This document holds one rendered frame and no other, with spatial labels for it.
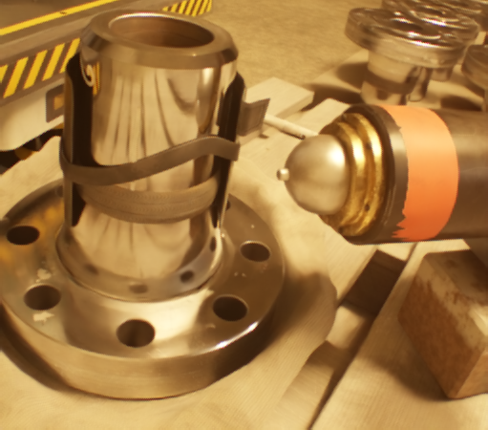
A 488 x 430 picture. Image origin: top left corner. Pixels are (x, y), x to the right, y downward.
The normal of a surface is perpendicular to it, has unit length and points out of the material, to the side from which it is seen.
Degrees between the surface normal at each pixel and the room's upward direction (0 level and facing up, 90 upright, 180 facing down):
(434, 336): 90
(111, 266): 78
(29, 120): 90
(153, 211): 87
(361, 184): 70
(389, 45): 90
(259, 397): 54
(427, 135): 27
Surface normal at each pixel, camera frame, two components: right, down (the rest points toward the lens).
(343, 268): 0.18, -0.84
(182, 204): 0.57, 0.41
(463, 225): 0.23, 0.71
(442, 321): -0.94, 0.00
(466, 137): 0.29, -0.49
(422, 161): 0.32, -0.18
